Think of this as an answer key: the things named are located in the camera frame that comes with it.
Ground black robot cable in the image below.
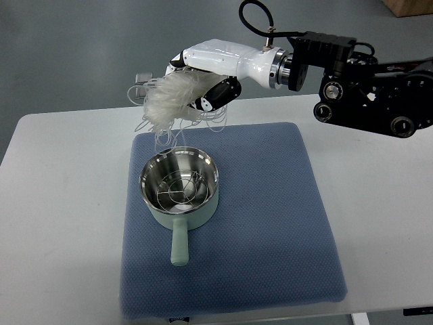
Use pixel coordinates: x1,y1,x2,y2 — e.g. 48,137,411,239
238,0,307,39

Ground mint green steel pot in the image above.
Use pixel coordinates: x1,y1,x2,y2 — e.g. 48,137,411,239
139,146,219,266

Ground blue textured mat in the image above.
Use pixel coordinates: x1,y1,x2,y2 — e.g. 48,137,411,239
120,123,347,320

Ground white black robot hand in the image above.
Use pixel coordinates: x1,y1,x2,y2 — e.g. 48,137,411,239
166,39,292,112

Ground wire steaming rack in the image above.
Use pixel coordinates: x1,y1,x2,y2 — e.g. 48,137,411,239
156,170,209,213

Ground black table control panel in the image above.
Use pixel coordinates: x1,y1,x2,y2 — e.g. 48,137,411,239
403,306,433,317

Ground white table leg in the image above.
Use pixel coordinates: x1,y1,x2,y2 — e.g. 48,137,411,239
351,313,370,325

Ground white vermicelli nest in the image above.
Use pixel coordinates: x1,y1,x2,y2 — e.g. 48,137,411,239
127,70,227,153

